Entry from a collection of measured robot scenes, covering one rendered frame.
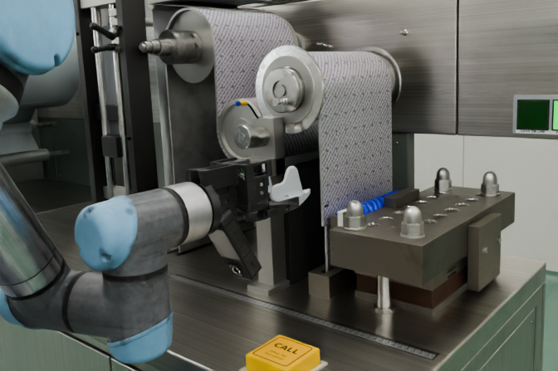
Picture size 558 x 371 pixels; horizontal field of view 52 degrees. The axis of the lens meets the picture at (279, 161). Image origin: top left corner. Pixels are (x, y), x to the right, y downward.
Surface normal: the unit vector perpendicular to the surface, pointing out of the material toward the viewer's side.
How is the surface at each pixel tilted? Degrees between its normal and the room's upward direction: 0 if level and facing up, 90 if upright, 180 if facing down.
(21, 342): 90
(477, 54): 90
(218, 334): 0
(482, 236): 90
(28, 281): 111
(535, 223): 90
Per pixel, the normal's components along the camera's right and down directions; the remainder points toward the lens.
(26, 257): 0.75, 0.29
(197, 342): -0.04, -0.99
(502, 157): -0.64, 0.15
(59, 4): 0.95, -0.12
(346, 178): 0.77, 0.07
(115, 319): -0.32, 0.16
